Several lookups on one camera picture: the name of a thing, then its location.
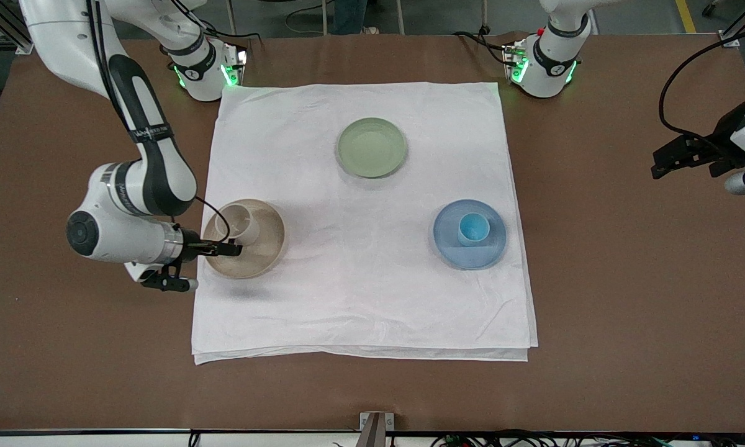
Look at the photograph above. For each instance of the blue plastic cup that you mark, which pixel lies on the blue plastic cup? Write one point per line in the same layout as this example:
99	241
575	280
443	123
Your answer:
474	228

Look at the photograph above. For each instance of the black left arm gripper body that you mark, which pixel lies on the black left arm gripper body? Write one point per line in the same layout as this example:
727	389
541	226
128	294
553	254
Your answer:
724	140

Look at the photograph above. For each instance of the aluminium frame profile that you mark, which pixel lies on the aluminium frame profile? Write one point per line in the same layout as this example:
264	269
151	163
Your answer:
731	38
0	28

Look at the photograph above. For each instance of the beige gray round plate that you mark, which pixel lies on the beige gray round plate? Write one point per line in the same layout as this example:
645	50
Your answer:
268	248

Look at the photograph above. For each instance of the blue round plate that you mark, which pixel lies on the blue round plate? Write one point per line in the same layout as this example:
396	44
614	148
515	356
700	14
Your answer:
452	254

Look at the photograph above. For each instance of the white mug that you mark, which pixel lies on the white mug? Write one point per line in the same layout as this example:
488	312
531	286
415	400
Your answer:
247	228

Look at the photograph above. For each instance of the white folded cloth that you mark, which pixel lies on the white folded cloth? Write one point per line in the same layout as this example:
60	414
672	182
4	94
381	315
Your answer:
360	285

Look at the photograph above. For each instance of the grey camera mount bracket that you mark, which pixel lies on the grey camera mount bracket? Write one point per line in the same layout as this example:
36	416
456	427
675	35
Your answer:
376	429

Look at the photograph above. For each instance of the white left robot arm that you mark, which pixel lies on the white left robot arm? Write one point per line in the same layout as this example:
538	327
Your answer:
552	62

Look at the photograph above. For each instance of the metal frame post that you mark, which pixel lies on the metal frame post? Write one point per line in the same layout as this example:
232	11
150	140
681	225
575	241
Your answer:
485	13
401	15
325	15

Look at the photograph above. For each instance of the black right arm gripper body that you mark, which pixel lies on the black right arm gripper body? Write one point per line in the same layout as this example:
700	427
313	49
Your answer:
190	243

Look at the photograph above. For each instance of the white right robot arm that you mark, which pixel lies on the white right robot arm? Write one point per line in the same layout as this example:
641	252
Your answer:
118	239

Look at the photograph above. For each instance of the person leg with shoe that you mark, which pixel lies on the person leg with shoe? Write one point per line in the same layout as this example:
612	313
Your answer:
351	13

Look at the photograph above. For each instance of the green round plate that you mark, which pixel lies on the green round plate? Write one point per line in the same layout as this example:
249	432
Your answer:
372	148

